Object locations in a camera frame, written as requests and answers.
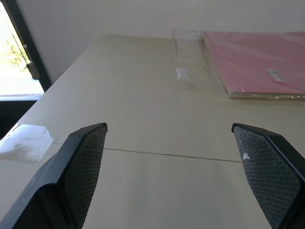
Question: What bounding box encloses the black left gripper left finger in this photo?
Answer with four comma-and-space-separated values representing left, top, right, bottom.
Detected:
0, 122, 108, 229

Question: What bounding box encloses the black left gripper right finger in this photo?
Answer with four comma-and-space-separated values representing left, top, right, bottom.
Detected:
231, 123, 305, 229

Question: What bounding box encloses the white barcode label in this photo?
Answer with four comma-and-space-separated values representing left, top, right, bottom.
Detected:
266, 68, 287, 83

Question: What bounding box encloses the pink paper stack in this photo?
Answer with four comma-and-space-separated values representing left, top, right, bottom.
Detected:
201, 30, 305, 100

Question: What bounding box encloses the window blind pull cord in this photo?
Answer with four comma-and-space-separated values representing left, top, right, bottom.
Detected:
5, 14, 40, 80

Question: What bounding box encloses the black window frame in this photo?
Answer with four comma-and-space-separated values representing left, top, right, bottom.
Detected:
4, 0, 52, 93

